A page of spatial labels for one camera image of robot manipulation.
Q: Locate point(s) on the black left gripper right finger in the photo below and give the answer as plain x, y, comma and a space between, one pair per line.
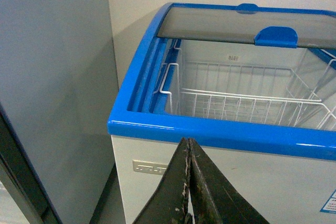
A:
214, 198

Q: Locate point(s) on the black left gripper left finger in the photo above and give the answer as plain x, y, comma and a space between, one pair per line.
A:
169, 202

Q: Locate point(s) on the grey upright fridge cabinet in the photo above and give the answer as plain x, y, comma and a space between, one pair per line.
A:
58, 84

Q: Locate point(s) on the China energy label sticker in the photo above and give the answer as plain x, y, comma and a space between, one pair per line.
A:
330, 205

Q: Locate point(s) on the white blue chest freezer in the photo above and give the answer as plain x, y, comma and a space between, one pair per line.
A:
285, 173

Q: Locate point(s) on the glass sliding freezer lid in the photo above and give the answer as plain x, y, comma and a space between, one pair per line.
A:
315, 28

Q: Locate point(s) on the white wall power socket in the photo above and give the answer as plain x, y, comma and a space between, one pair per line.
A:
149, 167

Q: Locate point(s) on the white wire freezer basket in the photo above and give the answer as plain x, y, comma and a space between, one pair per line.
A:
247, 83

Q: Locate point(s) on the blue lid handle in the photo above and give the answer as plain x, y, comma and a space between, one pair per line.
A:
247, 8
277, 36

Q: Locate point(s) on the blue rear lid handle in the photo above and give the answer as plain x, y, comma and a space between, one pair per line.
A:
247, 8

